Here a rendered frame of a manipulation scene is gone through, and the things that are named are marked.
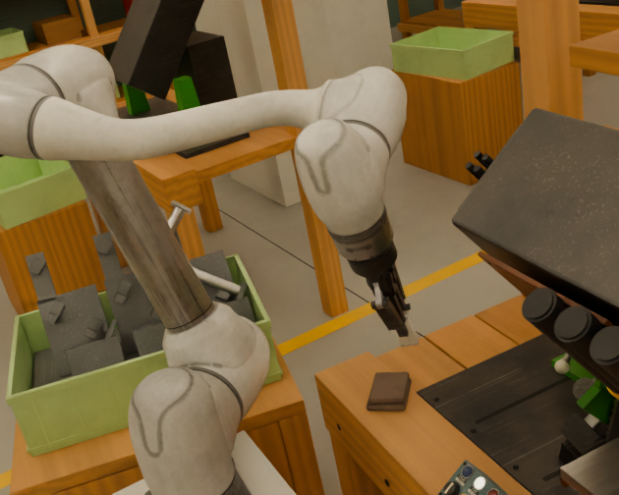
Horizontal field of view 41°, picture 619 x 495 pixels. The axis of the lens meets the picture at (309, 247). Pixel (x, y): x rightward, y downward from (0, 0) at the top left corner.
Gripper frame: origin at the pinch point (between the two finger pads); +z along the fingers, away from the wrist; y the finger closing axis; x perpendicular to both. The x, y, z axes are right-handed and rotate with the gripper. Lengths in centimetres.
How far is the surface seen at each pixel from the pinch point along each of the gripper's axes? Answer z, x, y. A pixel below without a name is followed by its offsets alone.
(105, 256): 15, -85, -53
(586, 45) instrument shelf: -19, 36, -41
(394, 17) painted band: 329, -134, -753
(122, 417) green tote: 34, -78, -16
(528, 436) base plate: 32.4, 14.2, 1.2
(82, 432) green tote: 32, -87, -11
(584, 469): 1.4, 25.3, 28.0
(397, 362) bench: 39.0, -13.7, -25.6
